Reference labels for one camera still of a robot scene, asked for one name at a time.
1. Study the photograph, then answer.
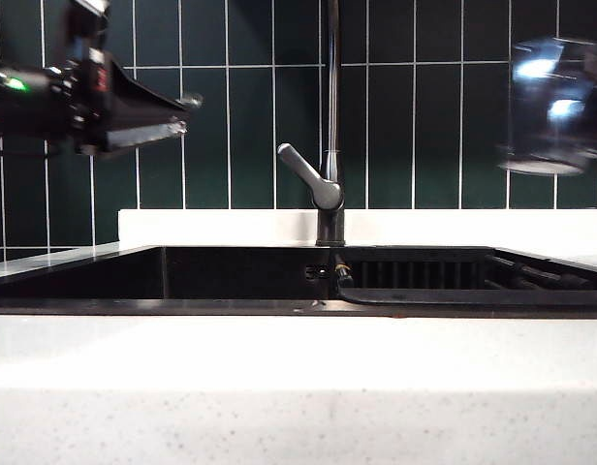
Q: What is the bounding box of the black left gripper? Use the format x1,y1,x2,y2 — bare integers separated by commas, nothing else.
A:
65,46,204,161

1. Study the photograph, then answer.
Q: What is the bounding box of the clear glass mug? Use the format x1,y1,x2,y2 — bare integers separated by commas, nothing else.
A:
495,35,597,177

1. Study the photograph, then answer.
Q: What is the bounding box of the grey metal faucet lever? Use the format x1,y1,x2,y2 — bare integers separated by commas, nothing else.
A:
276,142,346,211

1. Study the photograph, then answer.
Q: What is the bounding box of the grey metal kitchen faucet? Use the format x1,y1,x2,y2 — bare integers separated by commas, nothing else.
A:
315,0,347,248

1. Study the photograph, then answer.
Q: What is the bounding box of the black kitchen sink basin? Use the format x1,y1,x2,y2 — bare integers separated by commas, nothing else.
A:
0,244,597,321

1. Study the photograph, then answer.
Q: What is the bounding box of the black sink drain rack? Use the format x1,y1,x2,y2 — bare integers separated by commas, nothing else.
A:
332,257,597,308

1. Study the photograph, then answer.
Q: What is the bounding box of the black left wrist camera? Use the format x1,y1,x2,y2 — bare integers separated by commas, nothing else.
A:
63,0,111,62

